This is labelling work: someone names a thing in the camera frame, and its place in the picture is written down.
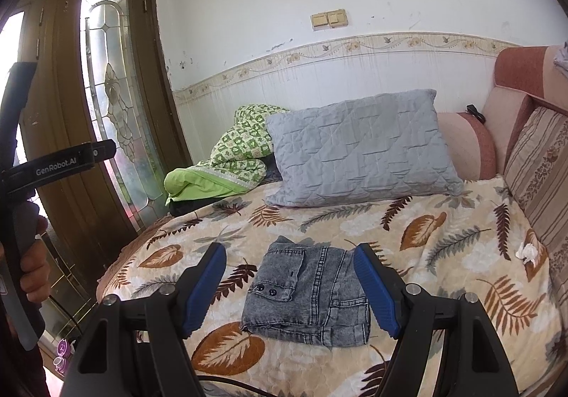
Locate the striped sofa cushion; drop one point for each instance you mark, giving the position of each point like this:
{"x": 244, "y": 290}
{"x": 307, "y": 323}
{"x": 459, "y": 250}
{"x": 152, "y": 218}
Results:
{"x": 541, "y": 170}

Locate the crumpled white tissue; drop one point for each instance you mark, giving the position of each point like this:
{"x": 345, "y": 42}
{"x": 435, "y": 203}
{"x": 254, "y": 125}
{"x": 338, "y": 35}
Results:
{"x": 527, "y": 251}

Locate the green patterned quilt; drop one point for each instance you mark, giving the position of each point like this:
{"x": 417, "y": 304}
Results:
{"x": 235, "y": 144}

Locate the small black object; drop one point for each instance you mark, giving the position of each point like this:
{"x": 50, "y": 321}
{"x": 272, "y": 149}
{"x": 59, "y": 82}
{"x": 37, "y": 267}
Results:
{"x": 475, "y": 110}

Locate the beige wall switch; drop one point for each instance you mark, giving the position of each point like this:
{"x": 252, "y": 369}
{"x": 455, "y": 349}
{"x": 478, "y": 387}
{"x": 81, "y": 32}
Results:
{"x": 338, "y": 18}
{"x": 319, "y": 21}

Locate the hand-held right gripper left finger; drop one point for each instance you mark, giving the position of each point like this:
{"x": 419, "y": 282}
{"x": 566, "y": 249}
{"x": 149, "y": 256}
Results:
{"x": 204, "y": 290}

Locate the leaf-printed beige blanket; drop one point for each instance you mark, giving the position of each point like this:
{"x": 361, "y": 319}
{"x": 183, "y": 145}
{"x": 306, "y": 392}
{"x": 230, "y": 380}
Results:
{"x": 443, "y": 255}

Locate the grey quilted pillow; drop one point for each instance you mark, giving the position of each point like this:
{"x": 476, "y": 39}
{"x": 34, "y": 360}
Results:
{"x": 355, "y": 148}

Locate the person's left hand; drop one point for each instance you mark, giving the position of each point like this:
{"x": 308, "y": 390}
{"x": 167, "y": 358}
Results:
{"x": 35, "y": 268}

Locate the grey-blue denim pants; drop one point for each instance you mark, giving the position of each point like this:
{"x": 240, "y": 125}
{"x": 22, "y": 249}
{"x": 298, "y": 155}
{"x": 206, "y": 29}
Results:
{"x": 306, "y": 295}

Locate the grey cloth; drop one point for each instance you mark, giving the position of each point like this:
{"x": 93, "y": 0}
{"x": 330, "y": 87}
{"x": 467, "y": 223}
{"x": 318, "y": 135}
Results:
{"x": 562, "y": 59}

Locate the person's left forearm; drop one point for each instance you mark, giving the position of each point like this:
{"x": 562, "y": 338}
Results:
{"x": 17, "y": 372}

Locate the wooden door with patterned glass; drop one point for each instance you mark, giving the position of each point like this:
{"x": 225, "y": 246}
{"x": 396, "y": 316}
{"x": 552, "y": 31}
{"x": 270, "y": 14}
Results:
{"x": 66, "y": 90}

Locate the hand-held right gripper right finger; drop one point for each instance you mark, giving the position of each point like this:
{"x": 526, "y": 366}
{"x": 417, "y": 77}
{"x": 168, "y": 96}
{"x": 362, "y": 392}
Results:
{"x": 377, "y": 295}

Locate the purple object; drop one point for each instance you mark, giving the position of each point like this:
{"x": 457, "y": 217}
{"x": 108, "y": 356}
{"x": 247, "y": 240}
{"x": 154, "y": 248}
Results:
{"x": 63, "y": 348}

